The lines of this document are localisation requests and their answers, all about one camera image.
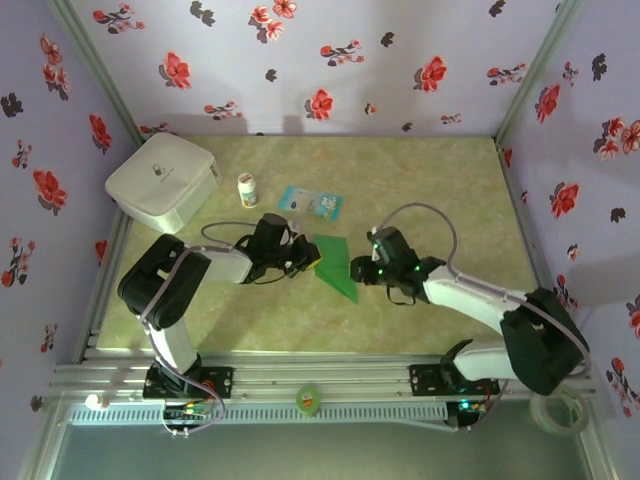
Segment green paper sheet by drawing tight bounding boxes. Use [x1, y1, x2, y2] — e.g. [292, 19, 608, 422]
[313, 233, 360, 305]

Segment light blue snack packet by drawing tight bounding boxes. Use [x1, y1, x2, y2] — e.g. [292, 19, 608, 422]
[278, 185, 345, 222]

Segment white pill bottle orange label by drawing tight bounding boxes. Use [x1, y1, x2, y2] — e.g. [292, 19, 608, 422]
[236, 172, 260, 209]

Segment white lidded storage box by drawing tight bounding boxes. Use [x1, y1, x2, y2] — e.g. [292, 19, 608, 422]
[104, 132, 224, 235]

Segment small green round container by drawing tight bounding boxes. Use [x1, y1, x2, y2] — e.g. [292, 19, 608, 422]
[295, 383, 322, 417]

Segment clear adhesive tape roll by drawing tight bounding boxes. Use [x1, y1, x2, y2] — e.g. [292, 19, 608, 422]
[529, 392, 590, 437]

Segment aluminium mounting rail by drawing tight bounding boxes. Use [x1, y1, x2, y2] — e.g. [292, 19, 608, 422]
[48, 352, 601, 401]

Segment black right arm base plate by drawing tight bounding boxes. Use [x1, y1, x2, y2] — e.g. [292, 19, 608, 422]
[408, 363, 501, 399]

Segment aluminium side rail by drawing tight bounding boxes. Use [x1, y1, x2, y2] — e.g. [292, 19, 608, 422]
[494, 139, 569, 359]
[74, 207, 135, 364]

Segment white slotted cable duct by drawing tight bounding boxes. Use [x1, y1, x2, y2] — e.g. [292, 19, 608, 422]
[67, 402, 449, 426]

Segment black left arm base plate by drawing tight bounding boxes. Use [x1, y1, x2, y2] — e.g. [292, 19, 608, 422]
[143, 364, 235, 400]

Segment aluminium frame post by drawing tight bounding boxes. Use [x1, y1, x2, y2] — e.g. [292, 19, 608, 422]
[494, 0, 586, 144]
[47, 0, 144, 149]

